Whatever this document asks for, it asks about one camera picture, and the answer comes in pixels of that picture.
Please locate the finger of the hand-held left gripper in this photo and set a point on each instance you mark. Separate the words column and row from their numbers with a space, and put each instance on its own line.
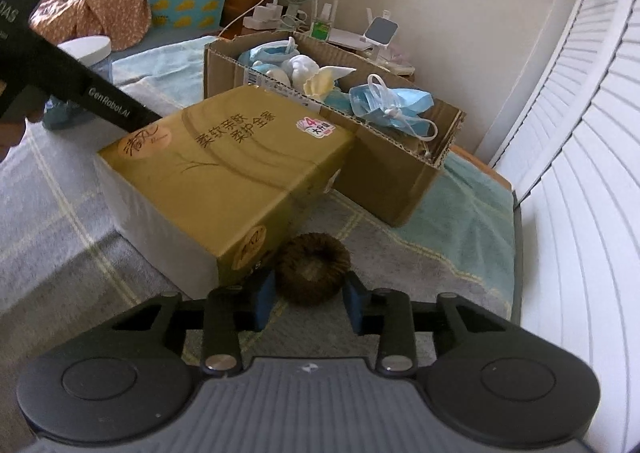
column 147, row 118

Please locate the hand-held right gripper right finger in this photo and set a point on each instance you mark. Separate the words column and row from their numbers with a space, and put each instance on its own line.
column 352, row 303

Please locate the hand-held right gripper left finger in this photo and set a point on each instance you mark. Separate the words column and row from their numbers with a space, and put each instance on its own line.
column 264, row 300

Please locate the brown hair scrunchie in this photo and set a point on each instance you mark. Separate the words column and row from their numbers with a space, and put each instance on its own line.
column 300, row 290

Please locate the gold tissue pack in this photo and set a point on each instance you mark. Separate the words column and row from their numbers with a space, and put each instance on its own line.
column 225, row 168

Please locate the brown cardboard box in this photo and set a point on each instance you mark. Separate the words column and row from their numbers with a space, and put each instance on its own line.
column 390, row 183

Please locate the light blue cloth bundle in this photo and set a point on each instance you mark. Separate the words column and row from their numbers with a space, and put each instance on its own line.
column 265, row 54

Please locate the blue plush doll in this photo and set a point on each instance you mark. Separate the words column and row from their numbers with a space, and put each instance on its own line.
column 300, row 68

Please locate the cream cloth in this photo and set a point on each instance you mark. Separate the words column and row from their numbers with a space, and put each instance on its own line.
column 322, row 83

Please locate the blue face mask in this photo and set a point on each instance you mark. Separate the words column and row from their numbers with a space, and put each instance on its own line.
column 400, row 105

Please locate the clear jar with white lid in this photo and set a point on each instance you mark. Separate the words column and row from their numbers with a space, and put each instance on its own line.
column 85, row 50

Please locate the brown floral pillow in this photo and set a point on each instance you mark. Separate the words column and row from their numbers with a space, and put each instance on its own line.
column 110, row 8

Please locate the white power strip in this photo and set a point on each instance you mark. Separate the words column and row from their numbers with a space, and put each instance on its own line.
column 260, row 22

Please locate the green bottle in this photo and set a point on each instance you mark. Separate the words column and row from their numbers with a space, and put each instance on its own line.
column 320, row 30

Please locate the small white stand device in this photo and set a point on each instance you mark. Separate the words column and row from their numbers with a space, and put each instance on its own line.
column 380, row 28

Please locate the white louvered door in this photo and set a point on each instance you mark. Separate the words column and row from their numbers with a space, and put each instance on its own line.
column 575, row 183

